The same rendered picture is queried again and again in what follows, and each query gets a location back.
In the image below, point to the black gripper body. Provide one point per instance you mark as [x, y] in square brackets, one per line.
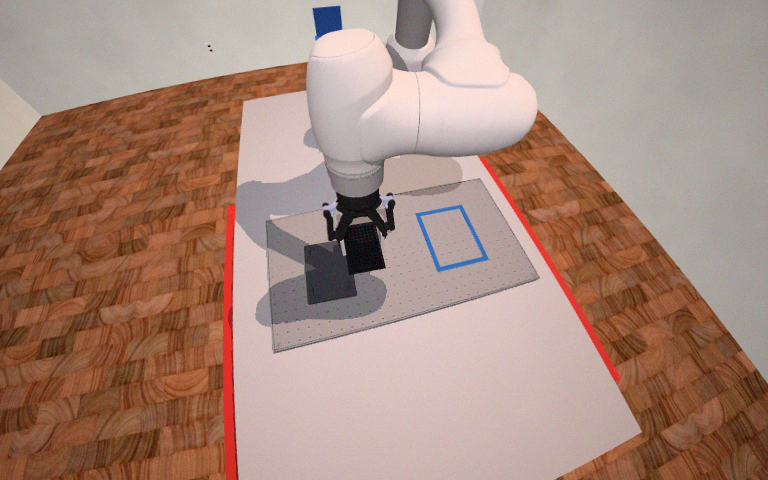
[345, 204]

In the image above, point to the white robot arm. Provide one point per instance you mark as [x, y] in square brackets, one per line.
[464, 102]

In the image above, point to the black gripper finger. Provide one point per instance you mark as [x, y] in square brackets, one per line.
[389, 203]
[345, 221]

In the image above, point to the blue tape rectangle outline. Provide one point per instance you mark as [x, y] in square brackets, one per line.
[451, 266]

